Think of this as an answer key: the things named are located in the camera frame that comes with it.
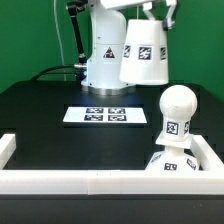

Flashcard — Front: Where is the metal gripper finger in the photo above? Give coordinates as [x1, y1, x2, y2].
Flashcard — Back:
[162, 0, 177, 30]
[143, 2, 155, 20]

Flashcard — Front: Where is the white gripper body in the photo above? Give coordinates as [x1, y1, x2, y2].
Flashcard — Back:
[101, 0, 177, 9]

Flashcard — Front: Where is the white conical lamp shade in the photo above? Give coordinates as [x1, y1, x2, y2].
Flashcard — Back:
[120, 19, 168, 85]

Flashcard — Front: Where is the white lamp bulb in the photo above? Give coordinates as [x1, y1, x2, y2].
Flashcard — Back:
[159, 85, 197, 142]

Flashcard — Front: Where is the white lamp base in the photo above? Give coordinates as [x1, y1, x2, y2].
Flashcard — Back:
[145, 132, 199, 173]

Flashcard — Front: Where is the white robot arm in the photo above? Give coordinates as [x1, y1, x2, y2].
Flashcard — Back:
[81, 0, 177, 95]

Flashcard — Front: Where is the white marker tag plate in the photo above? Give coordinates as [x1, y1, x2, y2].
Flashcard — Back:
[63, 107, 147, 124]

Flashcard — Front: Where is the white U-shaped fence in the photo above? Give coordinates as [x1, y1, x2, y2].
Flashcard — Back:
[0, 134, 224, 195]

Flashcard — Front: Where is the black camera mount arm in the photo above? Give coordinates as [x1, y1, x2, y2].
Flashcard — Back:
[66, 0, 88, 64]

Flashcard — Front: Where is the white thin cable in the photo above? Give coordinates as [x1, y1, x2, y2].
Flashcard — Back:
[53, 0, 68, 82]

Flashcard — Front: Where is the black cable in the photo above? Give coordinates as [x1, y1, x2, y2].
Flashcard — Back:
[31, 64, 88, 82]

